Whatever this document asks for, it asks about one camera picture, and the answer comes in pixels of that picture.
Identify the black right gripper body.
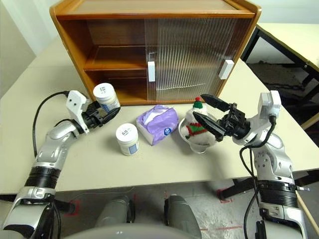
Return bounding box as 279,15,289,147
216,102,251,140

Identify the black table leg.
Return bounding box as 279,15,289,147
53,200,75,213
222,170,319,200

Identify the beige table black frame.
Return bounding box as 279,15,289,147
240,22,319,130

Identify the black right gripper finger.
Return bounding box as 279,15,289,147
200,94,231,113
192,111,227,143

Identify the purple tissue pack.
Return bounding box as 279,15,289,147
136,104,180,146

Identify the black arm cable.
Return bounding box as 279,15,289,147
32,91,75,158
239,113,278,239

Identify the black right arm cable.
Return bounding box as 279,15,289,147
239,113,278,239

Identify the white bottle blue label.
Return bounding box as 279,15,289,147
93,83,121,113
116,123,140,157

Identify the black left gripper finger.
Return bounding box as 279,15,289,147
100,107,122,125

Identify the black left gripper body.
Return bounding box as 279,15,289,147
83,100,110,129

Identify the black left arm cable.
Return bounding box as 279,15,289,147
32,91,75,158

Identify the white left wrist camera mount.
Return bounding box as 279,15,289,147
65,90,90,135

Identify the white door handle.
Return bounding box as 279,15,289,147
147,61,156,83
218,59,235,80

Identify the white snowman plush toy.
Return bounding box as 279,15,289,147
179,96,217,146

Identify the brown wooden cabinet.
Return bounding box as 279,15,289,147
49,0,262,107

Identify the light grey robot torso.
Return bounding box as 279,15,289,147
92,219,200,239

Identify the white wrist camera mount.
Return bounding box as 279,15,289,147
258,90,282,123
65,90,90,135

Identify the grey rounded robot leg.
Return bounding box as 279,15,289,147
163,194,201,239
94,195,137,229

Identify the ribbed clear sliding door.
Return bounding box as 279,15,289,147
144,17,238,102
157,17,253,99

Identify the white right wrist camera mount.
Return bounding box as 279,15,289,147
258,90,282,123

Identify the white bowl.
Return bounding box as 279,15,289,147
177,113,218,154

